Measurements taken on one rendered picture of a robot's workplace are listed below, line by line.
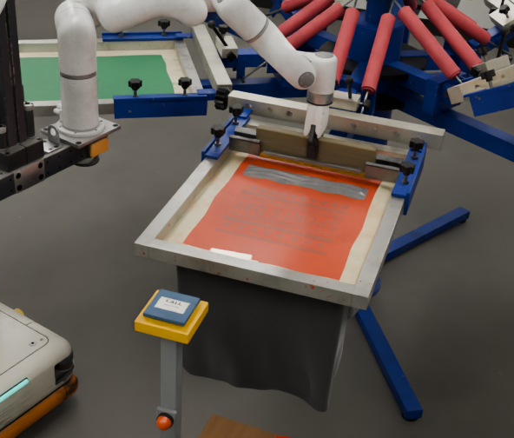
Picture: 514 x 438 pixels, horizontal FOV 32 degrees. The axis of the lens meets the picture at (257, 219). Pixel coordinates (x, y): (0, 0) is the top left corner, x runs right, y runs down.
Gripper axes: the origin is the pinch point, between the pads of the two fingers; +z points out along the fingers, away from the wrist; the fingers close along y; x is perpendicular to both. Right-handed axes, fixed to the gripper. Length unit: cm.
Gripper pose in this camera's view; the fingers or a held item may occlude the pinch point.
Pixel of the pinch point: (314, 148)
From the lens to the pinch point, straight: 260.8
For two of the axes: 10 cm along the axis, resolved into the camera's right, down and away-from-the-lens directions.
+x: 9.5, 2.1, -2.3
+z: -0.6, 8.5, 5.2
